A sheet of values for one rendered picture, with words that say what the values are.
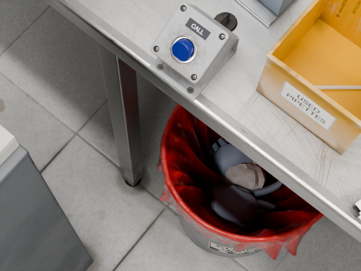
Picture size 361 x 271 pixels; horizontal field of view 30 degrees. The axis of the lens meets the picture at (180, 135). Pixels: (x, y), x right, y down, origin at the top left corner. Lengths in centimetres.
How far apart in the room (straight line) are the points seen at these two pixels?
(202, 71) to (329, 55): 18
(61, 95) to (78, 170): 21
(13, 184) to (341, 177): 40
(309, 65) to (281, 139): 10
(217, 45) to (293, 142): 15
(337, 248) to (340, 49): 91
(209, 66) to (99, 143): 98
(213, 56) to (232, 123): 9
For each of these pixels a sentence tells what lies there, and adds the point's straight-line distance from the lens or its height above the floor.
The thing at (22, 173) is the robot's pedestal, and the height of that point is 83.
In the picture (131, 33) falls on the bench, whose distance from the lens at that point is 86.
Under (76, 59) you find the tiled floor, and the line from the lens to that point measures 182.
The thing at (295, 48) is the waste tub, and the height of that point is 88.
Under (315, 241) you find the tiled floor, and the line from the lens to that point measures 170.
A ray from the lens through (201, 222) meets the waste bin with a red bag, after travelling 122.
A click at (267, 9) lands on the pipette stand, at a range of 87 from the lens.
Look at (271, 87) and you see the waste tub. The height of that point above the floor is 91.
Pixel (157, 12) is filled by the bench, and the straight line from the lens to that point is 87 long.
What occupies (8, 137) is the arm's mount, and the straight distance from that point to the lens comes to 79.
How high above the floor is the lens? 163
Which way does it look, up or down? 71 degrees down
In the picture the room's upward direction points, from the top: 6 degrees clockwise
